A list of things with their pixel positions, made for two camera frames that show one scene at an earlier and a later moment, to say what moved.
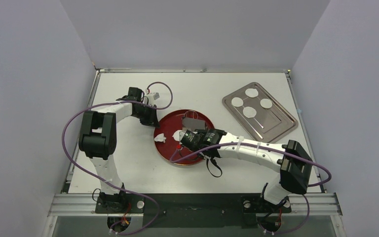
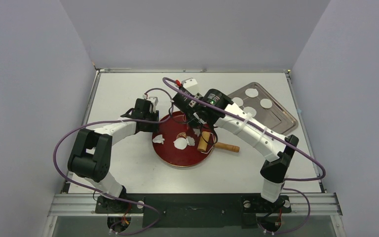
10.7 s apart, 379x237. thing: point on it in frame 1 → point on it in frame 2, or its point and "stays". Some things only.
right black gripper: (185, 140) → (195, 116)
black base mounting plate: (195, 210) stays
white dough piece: (160, 138) stays
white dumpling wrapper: (251, 93) stays
